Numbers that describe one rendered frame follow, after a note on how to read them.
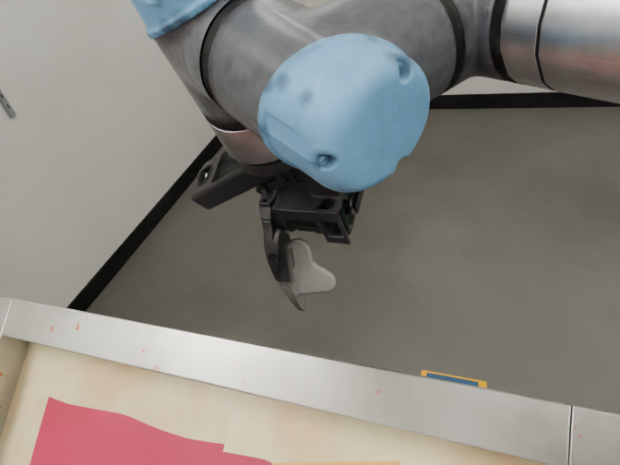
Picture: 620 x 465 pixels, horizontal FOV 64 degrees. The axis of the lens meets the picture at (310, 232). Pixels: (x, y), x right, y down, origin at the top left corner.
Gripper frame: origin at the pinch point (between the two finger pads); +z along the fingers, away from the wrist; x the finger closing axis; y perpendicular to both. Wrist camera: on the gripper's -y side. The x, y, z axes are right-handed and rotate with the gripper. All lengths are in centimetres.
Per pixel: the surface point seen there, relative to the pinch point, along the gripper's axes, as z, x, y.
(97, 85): 99, 139, -200
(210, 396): -7.3, -19.2, -2.3
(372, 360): 166, 34, -33
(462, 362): 168, 40, 5
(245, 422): -6.9, -20.5, 1.5
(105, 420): -6.2, -23.4, -12.9
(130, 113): 127, 144, -200
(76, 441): -5.5, -25.9, -15.7
